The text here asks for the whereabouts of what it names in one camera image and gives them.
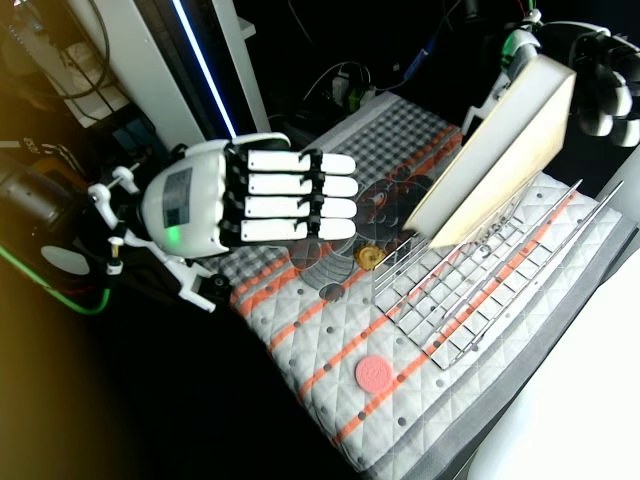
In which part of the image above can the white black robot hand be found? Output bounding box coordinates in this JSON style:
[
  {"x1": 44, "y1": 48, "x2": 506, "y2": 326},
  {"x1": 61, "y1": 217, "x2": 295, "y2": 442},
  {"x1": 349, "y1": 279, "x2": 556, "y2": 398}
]
[
  {"x1": 499, "y1": 20, "x2": 640, "y2": 149},
  {"x1": 138, "y1": 131, "x2": 360, "y2": 261}
]

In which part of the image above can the white robot body column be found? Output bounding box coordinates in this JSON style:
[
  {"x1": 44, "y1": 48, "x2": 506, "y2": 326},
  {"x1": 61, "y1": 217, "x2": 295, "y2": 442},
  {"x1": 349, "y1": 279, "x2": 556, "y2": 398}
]
[{"x1": 67, "y1": 0, "x2": 274, "y2": 151}]

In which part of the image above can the yellow toy butter cookie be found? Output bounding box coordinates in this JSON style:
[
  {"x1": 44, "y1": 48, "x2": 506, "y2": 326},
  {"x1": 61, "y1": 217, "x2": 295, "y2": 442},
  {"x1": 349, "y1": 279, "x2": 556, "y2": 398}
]
[{"x1": 353, "y1": 243, "x2": 387, "y2": 271}]

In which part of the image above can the pink toy sandwich cookie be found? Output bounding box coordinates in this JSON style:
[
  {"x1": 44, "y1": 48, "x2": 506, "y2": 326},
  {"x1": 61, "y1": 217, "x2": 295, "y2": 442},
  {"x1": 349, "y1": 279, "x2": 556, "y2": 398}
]
[{"x1": 354, "y1": 354, "x2": 394, "y2": 392}]

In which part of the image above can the grey bear print quilt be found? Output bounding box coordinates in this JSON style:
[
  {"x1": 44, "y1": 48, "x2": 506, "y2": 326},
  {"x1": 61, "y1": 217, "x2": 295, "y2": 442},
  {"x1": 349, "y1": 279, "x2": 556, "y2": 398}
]
[{"x1": 197, "y1": 91, "x2": 625, "y2": 475}]

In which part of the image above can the wire dish rack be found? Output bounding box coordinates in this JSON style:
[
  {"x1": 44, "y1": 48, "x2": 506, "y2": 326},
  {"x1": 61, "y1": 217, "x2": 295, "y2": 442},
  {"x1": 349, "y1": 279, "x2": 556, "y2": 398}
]
[{"x1": 372, "y1": 177, "x2": 625, "y2": 372}]

